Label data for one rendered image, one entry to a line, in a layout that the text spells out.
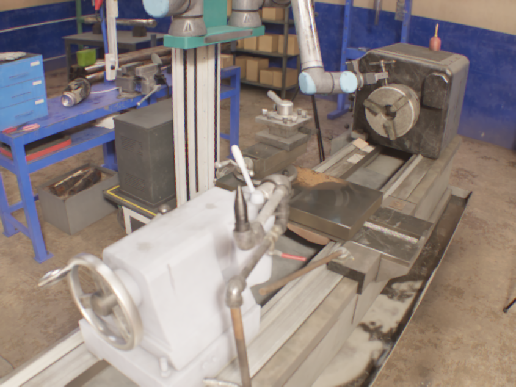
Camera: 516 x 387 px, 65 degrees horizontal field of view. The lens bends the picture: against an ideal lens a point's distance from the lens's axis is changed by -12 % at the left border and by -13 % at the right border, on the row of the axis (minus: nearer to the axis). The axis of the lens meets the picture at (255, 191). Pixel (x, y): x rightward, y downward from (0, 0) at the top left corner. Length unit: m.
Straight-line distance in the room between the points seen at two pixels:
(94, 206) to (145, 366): 2.41
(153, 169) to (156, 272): 1.82
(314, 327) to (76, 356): 0.63
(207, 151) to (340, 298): 1.70
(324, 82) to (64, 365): 1.39
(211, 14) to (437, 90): 1.25
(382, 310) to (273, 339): 0.89
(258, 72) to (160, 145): 3.85
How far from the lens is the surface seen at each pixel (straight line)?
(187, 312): 0.98
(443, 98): 2.26
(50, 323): 2.58
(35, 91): 2.91
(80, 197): 3.21
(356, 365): 1.75
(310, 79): 1.83
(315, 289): 1.36
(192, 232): 0.99
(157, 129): 2.63
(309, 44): 1.88
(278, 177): 1.30
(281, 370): 1.13
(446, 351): 2.49
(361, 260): 1.44
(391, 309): 2.01
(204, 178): 2.89
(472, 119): 5.73
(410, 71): 2.33
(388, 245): 1.54
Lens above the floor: 1.70
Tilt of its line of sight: 28 degrees down
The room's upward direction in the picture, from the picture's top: 2 degrees clockwise
